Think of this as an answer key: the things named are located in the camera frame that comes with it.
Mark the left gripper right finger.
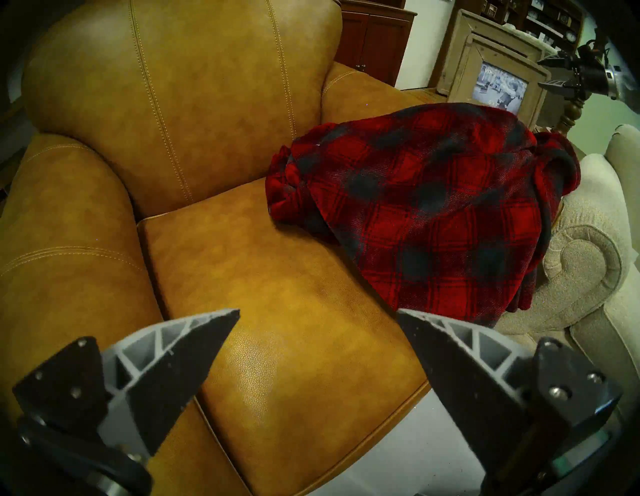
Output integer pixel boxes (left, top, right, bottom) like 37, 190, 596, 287
397, 309, 623, 478

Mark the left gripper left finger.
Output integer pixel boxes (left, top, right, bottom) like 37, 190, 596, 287
12, 309, 241, 458

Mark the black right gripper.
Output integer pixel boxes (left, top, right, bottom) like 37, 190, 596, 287
537, 45, 612, 101

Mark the red plaid fleece blanket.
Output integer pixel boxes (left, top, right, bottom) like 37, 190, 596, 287
265, 102, 582, 328

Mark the turned wooden lamp base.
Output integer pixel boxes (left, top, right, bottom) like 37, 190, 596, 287
552, 95, 588, 137

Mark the dark wooden display shelf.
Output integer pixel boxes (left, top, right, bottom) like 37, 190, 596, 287
479, 0, 587, 53

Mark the wooden side table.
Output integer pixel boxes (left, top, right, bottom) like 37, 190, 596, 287
404, 87, 449, 106

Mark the cherry wood hutch bookcase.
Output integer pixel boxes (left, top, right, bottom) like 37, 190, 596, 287
335, 0, 417, 87

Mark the tan leather armchair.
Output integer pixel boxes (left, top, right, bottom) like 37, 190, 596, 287
0, 0, 446, 496

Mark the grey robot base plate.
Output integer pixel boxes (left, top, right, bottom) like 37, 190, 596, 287
307, 387, 488, 496

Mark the small weathered picture frame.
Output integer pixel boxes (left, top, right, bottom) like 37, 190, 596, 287
447, 34, 551, 128

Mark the large weathered picture frame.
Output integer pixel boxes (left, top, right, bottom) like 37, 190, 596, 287
437, 9, 558, 96

